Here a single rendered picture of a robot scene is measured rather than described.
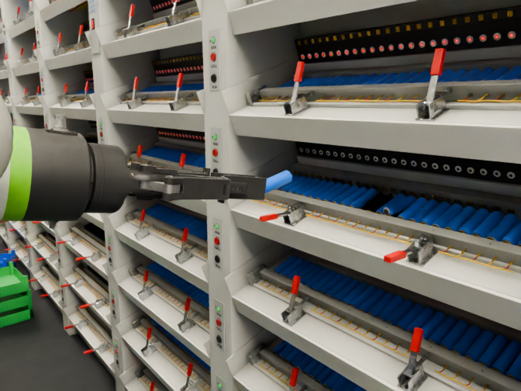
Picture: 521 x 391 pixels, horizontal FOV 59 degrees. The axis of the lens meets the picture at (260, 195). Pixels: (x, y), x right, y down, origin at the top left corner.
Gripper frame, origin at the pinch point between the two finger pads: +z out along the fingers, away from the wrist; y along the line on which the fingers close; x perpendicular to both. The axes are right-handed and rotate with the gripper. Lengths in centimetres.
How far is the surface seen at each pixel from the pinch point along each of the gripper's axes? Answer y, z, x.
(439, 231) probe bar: -14.9, 25.6, 3.2
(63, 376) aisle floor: 137, 21, 100
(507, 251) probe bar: -24.7, 25.1, 3.6
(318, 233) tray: 5.1, 21.9, 7.9
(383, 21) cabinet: 8.3, 34.7, -31.7
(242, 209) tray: 27.6, 21.7, 7.9
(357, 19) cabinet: 14.7, 34.4, -32.9
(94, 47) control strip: 105, 13, -30
